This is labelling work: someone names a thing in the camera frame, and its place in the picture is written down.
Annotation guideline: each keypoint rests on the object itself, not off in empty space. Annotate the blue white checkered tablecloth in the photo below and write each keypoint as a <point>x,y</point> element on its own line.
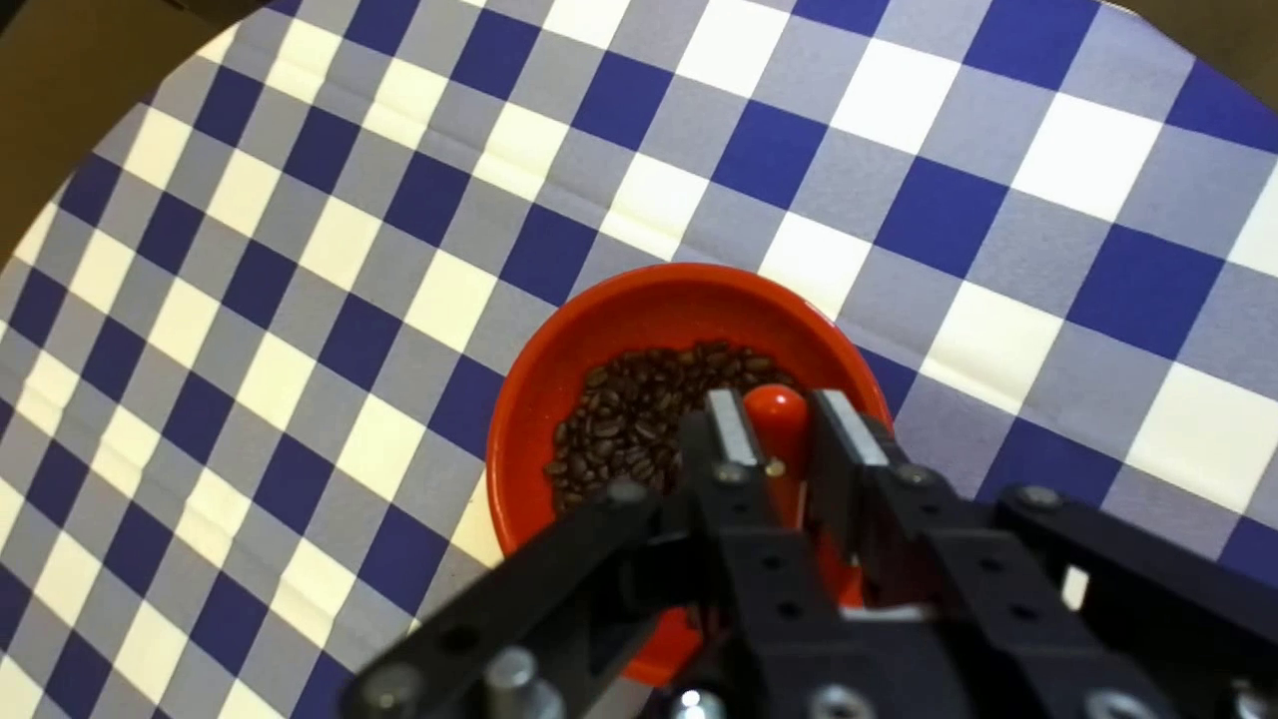
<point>264,331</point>

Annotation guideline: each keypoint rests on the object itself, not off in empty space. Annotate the red plastic bowl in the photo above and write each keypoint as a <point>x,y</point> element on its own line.
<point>640,311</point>

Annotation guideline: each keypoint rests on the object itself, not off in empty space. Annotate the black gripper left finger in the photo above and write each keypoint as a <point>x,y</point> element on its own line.
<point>585,586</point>

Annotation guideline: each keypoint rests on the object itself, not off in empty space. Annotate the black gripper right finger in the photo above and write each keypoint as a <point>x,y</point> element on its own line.
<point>1012,599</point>

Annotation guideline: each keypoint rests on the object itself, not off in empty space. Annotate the dark coffee beans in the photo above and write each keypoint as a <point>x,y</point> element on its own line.
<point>625,412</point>

